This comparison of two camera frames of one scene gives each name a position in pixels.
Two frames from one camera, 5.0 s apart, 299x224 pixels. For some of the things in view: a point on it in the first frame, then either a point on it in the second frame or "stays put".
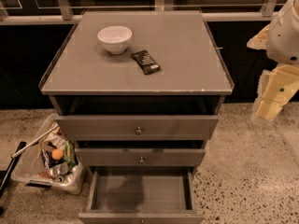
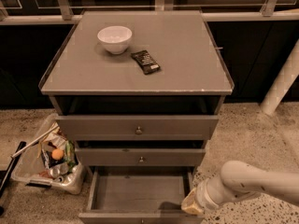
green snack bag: (70, 154) stays put
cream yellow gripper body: (284, 42) to (202, 192)
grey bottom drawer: (143, 195) stays put
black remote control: (146, 62) stays put
